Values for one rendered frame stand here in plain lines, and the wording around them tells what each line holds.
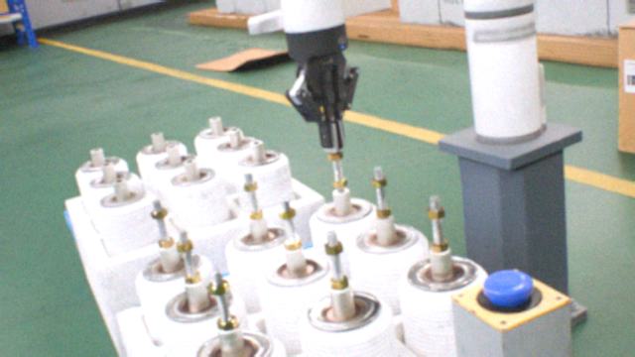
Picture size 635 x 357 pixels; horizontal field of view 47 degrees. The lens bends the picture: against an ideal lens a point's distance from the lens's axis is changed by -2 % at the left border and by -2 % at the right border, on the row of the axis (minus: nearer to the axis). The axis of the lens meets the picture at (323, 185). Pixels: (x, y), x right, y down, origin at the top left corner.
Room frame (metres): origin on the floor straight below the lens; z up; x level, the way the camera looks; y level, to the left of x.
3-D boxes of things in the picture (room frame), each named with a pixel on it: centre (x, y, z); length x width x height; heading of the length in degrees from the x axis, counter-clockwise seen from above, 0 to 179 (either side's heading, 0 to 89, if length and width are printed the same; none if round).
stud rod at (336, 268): (0.66, 0.00, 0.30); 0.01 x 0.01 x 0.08; 6
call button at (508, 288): (0.53, -0.13, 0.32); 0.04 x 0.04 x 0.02
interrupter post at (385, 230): (0.81, -0.06, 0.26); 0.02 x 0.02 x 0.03
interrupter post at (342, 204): (0.92, -0.02, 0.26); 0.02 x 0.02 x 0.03
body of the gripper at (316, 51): (0.92, -0.02, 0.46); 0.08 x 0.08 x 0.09
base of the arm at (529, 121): (0.99, -0.27, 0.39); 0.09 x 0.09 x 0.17; 29
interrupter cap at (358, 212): (0.92, -0.02, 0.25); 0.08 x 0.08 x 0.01
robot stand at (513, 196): (0.99, -0.27, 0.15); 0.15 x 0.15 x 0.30; 29
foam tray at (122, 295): (1.28, 0.25, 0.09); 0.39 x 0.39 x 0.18; 22
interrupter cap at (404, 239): (0.81, -0.06, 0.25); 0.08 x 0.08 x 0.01
